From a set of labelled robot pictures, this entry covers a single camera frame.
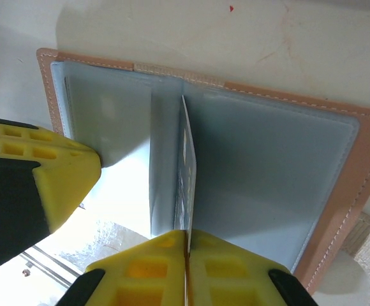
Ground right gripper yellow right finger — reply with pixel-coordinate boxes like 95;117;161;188
189;229;320;306

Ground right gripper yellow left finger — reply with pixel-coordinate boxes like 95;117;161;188
55;229;188;306

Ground blue plastic card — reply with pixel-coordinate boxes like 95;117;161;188
173;94;199;256

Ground tan leather card holder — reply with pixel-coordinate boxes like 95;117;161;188
35;47;370;296

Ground long aluminium mounting rail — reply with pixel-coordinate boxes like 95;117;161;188
20;247;79;289

